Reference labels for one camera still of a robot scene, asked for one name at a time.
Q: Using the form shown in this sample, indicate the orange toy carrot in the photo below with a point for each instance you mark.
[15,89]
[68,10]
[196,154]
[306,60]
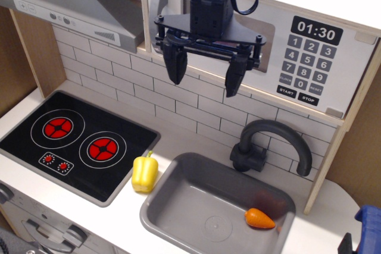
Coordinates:
[258,219]

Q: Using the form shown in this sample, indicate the grey toy oven door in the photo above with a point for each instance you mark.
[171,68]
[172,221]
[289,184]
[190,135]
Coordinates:
[54,233]

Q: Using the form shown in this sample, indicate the wooden toy kitchen frame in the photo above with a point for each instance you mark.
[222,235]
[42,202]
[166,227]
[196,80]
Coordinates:
[197,110]

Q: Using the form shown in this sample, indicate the black object at edge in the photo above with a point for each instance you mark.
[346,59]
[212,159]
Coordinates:
[345,246]

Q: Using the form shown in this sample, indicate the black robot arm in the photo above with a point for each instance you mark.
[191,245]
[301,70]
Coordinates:
[211,30]

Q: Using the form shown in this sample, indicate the grey toy range hood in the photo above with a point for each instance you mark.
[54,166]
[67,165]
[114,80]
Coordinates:
[117,22]

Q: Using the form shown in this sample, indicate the blue plastic object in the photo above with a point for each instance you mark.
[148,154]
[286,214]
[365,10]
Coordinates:
[369,216]

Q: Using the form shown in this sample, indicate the black toy induction stove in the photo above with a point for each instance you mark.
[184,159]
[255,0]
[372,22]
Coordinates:
[79,146]

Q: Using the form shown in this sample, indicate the yellow toy bell pepper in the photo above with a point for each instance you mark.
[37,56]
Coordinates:
[145,170]

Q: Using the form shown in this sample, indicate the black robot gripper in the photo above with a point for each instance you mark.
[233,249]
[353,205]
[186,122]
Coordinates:
[209,29]

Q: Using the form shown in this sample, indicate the grey toy sink basin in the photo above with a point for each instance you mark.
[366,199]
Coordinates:
[199,204]

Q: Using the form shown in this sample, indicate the white toy microwave door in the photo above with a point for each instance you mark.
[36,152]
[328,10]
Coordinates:
[306,60]

